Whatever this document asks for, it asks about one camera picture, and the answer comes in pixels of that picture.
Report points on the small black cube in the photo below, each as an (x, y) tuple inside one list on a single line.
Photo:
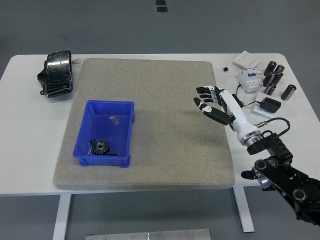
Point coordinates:
[(225, 69)]

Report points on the grey metal plate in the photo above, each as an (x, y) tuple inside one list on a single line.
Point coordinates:
[(147, 235)]

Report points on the black floor outlet cover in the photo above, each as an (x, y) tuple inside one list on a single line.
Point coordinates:
[(160, 2), (162, 9)]

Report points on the white circuit breaker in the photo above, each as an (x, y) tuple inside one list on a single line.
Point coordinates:
[(250, 80)]

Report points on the white wall switch plate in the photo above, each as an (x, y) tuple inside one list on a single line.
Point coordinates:
[(247, 59)]

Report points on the white table leg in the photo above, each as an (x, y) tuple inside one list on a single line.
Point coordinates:
[(244, 210), (61, 215)]

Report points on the dark cylindrical capacitor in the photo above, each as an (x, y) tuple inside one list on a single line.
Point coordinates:
[(268, 78), (279, 68), (271, 67), (270, 89), (288, 92), (277, 78)]

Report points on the small black plastic piece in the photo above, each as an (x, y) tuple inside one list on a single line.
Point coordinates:
[(92, 141)]

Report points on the black tape-wrapped device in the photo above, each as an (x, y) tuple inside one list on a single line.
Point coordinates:
[(58, 75)]

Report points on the white flat plate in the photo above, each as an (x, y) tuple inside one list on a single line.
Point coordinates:
[(261, 111)]

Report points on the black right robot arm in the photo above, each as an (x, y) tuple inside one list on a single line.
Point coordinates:
[(282, 172)]

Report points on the large black gear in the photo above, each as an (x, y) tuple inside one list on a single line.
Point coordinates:
[(100, 147)]

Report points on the small clear plastic bag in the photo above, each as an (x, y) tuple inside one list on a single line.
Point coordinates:
[(114, 120)]

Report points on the grey-brown mat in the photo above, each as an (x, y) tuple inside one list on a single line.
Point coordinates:
[(155, 80)]

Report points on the blue plastic box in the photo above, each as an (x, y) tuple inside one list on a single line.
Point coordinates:
[(120, 117)]

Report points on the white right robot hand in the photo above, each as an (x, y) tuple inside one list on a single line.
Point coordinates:
[(236, 112)]

